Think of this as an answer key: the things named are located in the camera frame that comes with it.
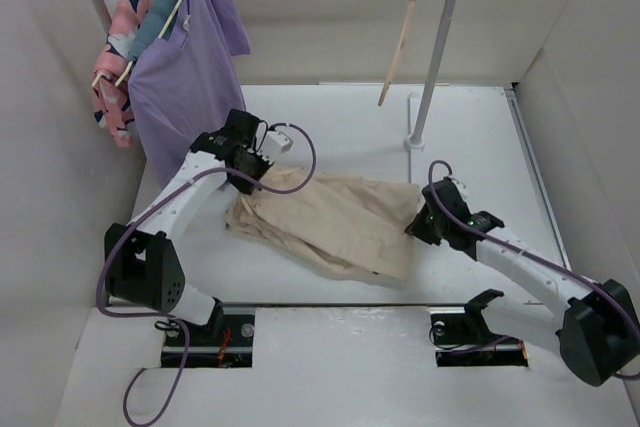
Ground beige trousers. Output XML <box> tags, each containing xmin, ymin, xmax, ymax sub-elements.
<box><xmin>225</xmin><ymin>167</ymin><xmax>420</xmax><ymax>288</ymax></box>

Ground beige hanger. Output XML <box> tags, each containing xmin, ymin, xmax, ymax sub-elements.
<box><xmin>378</xmin><ymin>0</ymin><xmax>417</xmax><ymax>106</ymax></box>

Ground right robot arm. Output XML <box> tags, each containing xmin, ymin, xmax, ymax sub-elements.
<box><xmin>405</xmin><ymin>177</ymin><xmax>639</xmax><ymax>387</ymax></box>

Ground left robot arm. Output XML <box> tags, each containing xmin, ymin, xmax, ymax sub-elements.
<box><xmin>101</xmin><ymin>109</ymin><xmax>270</xmax><ymax>344</ymax></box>

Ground cream hanger under purple shirt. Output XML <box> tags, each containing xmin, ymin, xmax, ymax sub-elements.
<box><xmin>148</xmin><ymin>0</ymin><xmax>184</xmax><ymax>39</ymax></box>

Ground cream hanger under teal garment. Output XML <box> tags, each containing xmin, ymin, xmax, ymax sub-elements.
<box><xmin>113</xmin><ymin>0</ymin><xmax>174</xmax><ymax>88</ymax></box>

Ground purple t-shirt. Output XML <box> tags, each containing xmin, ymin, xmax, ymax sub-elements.
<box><xmin>128</xmin><ymin>0</ymin><xmax>251</xmax><ymax>186</ymax></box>

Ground pink floral garment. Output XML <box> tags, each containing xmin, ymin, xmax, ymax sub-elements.
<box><xmin>91</xmin><ymin>0</ymin><xmax>153</xmax><ymax>148</ymax></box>

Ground teal garment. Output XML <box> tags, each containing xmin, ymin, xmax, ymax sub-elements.
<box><xmin>127</xmin><ymin>0</ymin><xmax>178</xmax><ymax>62</ymax></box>

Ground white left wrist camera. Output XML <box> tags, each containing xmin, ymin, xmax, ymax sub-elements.
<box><xmin>259</xmin><ymin>130</ymin><xmax>293</xmax><ymax>161</ymax></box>

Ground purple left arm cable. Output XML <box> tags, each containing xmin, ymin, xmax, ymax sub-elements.
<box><xmin>95</xmin><ymin>121</ymin><xmax>319</xmax><ymax>426</ymax></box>

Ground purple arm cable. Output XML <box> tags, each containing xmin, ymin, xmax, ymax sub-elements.
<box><xmin>95</xmin><ymin>121</ymin><xmax>319</xmax><ymax>426</ymax></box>
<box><xmin>428</xmin><ymin>160</ymin><xmax>640</xmax><ymax>379</ymax></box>

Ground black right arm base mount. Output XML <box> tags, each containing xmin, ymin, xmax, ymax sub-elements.
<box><xmin>429</xmin><ymin>312</ymin><xmax>529</xmax><ymax>368</ymax></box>

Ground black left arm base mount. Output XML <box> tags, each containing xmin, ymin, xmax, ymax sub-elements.
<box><xmin>154</xmin><ymin>310</ymin><xmax>255</xmax><ymax>369</ymax></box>

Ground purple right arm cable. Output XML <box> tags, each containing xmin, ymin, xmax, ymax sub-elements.
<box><xmin>428</xmin><ymin>160</ymin><xmax>640</xmax><ymax>379</ymax></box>

